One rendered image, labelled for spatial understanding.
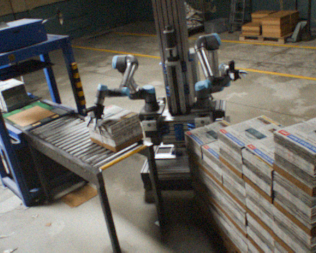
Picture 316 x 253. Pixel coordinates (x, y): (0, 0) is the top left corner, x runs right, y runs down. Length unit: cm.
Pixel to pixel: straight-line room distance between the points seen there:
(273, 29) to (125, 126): 639
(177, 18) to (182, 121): 94
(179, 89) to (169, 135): 46
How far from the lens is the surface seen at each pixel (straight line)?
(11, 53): 376
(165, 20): 350
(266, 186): 214
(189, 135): 298
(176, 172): 369
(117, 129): 292
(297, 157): 184
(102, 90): 295
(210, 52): 339
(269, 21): 894
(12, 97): 460
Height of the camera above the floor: 215
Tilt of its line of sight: 24 degrees down
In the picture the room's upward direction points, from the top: 9 degrees counter-clockwise
